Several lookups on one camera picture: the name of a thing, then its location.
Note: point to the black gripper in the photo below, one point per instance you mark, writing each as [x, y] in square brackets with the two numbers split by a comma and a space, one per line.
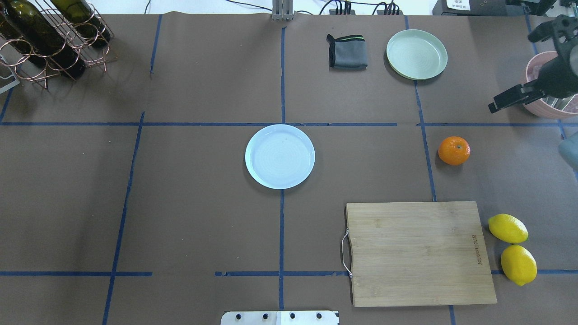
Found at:
[559, 80]

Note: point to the orange fruit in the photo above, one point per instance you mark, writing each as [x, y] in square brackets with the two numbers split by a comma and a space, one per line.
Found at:
[454, 150]

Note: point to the light blue plate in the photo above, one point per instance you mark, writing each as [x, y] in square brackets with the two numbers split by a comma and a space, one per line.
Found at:
[280, 156]

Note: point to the light green plate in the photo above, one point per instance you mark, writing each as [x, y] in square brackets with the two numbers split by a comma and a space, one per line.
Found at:
[416, 54]

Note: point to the pink bowl with ice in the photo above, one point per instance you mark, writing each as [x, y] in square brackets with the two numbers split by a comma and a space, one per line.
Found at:
[548, 107]

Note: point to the upper yellow lemon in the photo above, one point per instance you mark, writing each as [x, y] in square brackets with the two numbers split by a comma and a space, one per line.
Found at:
[508, 228]

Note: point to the yellow lemon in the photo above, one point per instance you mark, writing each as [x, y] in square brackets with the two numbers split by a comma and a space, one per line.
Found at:
[518, 265]
[508, 228]

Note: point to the lower yellow lemon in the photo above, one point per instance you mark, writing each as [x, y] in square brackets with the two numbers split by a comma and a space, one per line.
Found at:
[518, 265]

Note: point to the grey folded cloth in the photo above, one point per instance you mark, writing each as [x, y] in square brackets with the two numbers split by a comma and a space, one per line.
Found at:
[348, 52]

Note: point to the wooden cutting board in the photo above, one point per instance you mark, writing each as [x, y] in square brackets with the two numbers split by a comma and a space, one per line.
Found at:
[417, 254]

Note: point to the dark wine bottle right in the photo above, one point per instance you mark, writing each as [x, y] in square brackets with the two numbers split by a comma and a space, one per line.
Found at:
[85, 21]

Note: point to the dark wine bottle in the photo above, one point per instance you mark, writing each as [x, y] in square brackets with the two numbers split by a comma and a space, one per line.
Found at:
[85, 21]
[9, 33]
[43, 37]

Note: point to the dark wine bottle far left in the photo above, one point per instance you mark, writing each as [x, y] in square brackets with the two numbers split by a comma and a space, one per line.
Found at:
[9, 33]

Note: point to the grey camera post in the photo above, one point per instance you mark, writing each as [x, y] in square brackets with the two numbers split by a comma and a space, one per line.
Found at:
[282, 10]

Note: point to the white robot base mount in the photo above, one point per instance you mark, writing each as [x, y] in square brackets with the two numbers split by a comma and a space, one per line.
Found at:
[322, 317]

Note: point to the copper wire bottle rack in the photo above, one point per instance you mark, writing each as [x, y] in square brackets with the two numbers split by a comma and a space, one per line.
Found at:
[34, 68]

